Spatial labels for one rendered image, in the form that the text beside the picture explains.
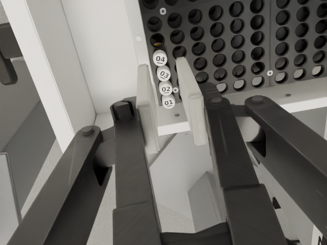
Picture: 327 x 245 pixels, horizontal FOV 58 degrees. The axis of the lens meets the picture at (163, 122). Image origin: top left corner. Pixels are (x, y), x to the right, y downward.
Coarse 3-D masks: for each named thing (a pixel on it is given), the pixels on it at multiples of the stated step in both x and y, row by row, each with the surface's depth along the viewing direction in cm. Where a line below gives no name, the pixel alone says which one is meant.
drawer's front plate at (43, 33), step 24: (24, 0) 22; (48, 0) 26; (24, 24) 22; (48, 24) 25; (24, 48) 23; (48, 48) 24; (72, 48) 31; (48, 72) 24; (72, 72) 30; (48, 96) 25; (72, 96) 28; (72, 120) 27
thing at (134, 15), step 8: (128, 0) 29; (136, 0) 29; (128, 8) 30; (136, 8) 30; (128, 16) 30; (136, 16) 30; (136, 24) 30; (136, 32) 31; (144, 32) 31; (136, 40) 31; (144, 40) 31; (136, 48) 32; (144, 48) 32; (136, 56) 32; (144, 56) 32; (152, 72) 34; (152, 80) 34
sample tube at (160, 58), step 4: (156, 44) 29; (160, 44) 29; (156, 52) 26; (160, 52) 26; (164, 52) 26; (156, 56) 26; (160, 56) 26; (164, 56) 26; (156, 60) 26; (160, 60) 26; (164, 60) 26; (156, 64) 26; (160, 64) 26; (164, 64) 26
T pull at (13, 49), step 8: (0, 24) 24; (8, 24) 24; (0, 32) 24; (8, 32) 24; (0, 40) 24; (8, 40) 24; (16, 40) 24; (0, 48) 25; (8, 48) 25; (16, 48) 25; (0, 56) 25; (8, 56) 25; (16, 56) 25; (0, 64) 25; (8, 64) 26; (0, 72) 26; (8, 72) 26; (0, 80) 26; (8, 80) 26; (16, 80) 27
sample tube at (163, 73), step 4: (160, 68) 27; (164, 68) 26; (168, 68) 27; (160, 72) 26; (164, 72) 26; (168, 72) 27; (160, 76) 27; (164, 76) 27; (168, 76) 27; (164, 80) 27
